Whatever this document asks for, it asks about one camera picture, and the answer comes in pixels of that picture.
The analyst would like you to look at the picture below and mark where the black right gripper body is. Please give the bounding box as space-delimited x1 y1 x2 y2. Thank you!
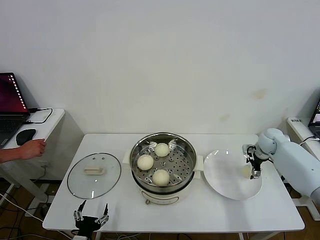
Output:
246 151 263 171

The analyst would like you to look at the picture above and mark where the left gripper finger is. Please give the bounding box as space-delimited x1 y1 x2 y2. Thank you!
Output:
73 199 87 222
96 203 110 225

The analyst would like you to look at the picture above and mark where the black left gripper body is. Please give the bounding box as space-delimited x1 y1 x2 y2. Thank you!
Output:
75 216 101 235

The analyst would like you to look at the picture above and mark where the person's bare forearm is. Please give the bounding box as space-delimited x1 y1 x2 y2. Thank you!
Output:
0 147 25 165

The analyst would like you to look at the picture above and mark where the perforated steel steamer basket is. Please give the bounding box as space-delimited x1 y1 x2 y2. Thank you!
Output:
122 131 204 193

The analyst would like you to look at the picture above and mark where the person's bare hand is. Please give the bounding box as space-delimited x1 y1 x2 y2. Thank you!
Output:
19 138 47 161

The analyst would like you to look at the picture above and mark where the round white plate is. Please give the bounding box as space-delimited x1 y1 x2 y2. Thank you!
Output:
202 149 263 201

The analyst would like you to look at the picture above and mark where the round glass pot lid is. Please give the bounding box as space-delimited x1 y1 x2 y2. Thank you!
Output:
66 152 122 200

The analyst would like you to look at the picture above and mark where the white floor power strip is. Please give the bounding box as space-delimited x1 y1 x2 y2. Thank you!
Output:
24 203 52 218

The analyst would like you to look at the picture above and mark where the white side table with label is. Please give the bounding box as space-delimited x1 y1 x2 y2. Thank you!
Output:
286 116 320 221

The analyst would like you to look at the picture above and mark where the cream electric cooking pot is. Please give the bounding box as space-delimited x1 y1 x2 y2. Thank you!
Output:
123 159 202 205

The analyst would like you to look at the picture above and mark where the laptop with pale screen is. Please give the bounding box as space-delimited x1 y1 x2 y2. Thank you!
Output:
308 98 320 137

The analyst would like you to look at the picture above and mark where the white side table with mouse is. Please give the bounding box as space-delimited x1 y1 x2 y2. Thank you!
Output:
0 107 85 204

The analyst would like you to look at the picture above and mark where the black computer mouse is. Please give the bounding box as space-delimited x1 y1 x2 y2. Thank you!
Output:
15 128 37 146

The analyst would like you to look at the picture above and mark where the laptop with red screen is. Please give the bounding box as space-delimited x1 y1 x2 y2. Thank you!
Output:
0 72 31 148

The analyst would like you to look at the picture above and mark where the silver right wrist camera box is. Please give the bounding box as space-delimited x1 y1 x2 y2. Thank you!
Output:
241 143 257 155

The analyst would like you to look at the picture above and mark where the thin dark hanging cable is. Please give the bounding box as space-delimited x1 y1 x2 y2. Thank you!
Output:
39 161 50 181

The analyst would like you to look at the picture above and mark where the white floor cable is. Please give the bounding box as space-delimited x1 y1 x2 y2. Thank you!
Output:
0 192 44 223

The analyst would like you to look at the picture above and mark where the black laptop charger cable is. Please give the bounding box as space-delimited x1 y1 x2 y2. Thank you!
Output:
24 107 54 125

